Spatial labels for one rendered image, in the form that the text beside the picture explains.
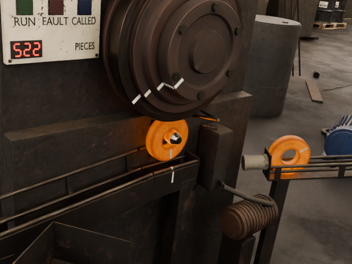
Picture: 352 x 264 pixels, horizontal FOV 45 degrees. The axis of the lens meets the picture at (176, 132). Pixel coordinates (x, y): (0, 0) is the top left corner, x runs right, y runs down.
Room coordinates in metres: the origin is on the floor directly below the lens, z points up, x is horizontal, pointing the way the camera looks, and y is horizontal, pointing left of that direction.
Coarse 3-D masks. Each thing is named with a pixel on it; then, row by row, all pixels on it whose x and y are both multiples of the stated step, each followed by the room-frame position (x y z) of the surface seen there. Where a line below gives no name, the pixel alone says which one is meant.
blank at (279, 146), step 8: (288, 136) 1.44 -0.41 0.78; (296, 136) 1.45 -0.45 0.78; (272, 144) 1.44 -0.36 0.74; (280, 144) 1.42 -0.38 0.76; (288, 144) 1.42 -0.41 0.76; (296, 144) 1.42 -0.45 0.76; (304, 144) 1.43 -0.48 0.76; (272, 152) 1.41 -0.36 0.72; (280, 152) 1.42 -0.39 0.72; (296, 152) 1.45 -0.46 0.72; (304, 152) 1.43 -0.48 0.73; (272, 160) 1.41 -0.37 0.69; (280, 160) 1.42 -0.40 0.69; (296, 160) 1.43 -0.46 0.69; (304, 160) 1.43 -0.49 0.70; (288, 168) 1.42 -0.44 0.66; (296, 168) 1.43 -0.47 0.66
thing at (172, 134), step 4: (152, 120) 1.29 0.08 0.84; (168, 132) 1.22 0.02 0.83; (172, 132) 1.22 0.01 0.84; (176, 132) 1.22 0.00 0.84; (164, 136) 1.22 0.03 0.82; (168, 136) 1.21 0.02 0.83; (172, 136) 1.20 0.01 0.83; (176, 136) 1.20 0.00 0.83; (180, 136) 1.21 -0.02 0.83; (168, 140) 1.21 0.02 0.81; (172, 140) 1.20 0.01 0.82; (176, 140) 1.20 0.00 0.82; (180, 140) 1.21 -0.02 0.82; (172, 144) 1.21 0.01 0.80; (176, 144) 1.20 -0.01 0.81
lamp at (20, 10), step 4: (20, 0) 1.02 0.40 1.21; (24, 0) 1.02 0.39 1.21; (28, 0) 1.03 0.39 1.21; (20, 4) 1.02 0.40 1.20; (24, 4) 1.02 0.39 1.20; (28, 4) 1.03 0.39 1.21; (20, 8) 1.02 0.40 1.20; (24, 8) 1.02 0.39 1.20; (28, 8) 1.03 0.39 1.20; (20, 12) 1.02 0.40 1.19; (24, 12) 1.02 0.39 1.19; (28, 12) 1.03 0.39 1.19
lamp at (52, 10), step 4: (52, 0) 1.07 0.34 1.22; (56, 0) 1.08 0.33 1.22; (60, 0) 1.08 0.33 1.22; (52, 4) 1.07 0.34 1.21; (56, 4) 1.08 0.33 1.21; (60, 4) 1.08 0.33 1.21; (52, 8) 1.07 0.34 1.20; (56, 8) 1.08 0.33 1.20; (60, 8) 1.08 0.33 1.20; (52, 12) 1.07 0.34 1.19; (56, 12) 1.08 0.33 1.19; (60, 12) 1.08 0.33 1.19
